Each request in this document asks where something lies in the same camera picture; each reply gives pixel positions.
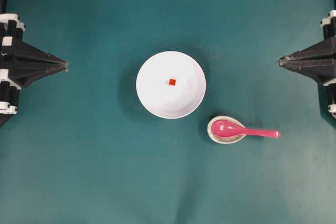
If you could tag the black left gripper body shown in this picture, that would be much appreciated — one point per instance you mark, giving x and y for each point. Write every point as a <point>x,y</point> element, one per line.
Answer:
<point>11,28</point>

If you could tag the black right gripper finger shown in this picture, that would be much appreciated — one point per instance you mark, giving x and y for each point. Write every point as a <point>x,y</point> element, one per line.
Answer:
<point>322,50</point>
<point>320,74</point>

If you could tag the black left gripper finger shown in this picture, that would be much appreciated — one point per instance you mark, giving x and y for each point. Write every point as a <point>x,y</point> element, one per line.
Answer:
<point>37,54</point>
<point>32,75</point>

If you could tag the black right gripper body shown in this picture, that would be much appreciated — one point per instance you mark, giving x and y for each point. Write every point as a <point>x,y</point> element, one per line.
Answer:
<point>328,27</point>

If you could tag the pink plastic spoon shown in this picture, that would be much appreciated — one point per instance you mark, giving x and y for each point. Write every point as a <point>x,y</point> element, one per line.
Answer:
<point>223,128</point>

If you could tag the small red block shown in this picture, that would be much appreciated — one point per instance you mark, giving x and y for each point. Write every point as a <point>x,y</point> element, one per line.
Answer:
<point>172,82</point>

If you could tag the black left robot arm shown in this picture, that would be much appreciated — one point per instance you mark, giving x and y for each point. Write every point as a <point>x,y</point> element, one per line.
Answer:
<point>21,63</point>

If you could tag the speckled ceramic spoon rest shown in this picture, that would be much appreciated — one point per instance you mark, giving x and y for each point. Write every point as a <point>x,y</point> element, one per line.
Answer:
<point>223,140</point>

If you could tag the white round bowl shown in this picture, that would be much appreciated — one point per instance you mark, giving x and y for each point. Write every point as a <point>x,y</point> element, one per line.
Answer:
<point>163,100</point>

